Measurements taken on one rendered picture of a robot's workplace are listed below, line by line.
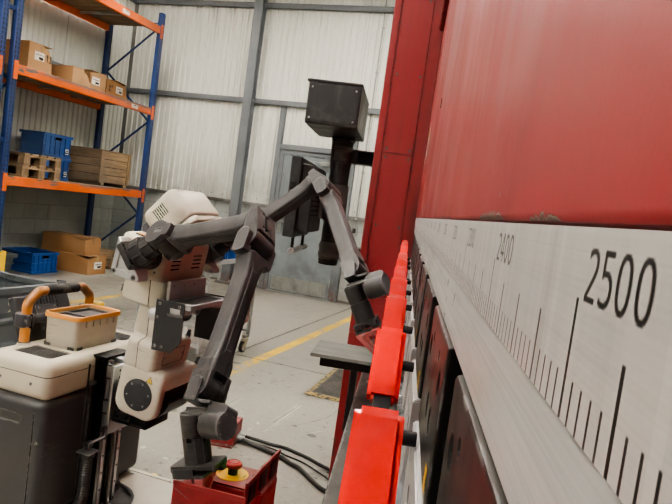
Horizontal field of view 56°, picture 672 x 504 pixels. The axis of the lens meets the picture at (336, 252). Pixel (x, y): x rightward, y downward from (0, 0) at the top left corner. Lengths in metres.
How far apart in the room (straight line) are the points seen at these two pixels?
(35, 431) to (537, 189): 2.09
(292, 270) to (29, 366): 7.62
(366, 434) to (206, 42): 10.46
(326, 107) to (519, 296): 2.68
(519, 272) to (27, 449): 2.12
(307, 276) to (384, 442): 9.22
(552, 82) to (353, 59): 9.45
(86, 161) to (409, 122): 7.47
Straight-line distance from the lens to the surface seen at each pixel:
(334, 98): 2.83
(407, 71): 2.67
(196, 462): 1.38
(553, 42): 0.18
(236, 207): 9.75
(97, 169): 9.56
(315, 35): 9.90
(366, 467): 0.26
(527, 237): 0.16
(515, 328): 0.16
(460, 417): 0.23
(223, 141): 10.19
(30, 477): 2.25
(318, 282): 9.43
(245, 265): 1.50
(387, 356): 0.46
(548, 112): 0.16
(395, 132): 2.63
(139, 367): 2.11
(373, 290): 1.73
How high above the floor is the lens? 1.40
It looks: 4 degrees down
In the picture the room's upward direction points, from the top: 8 degrees clockwise
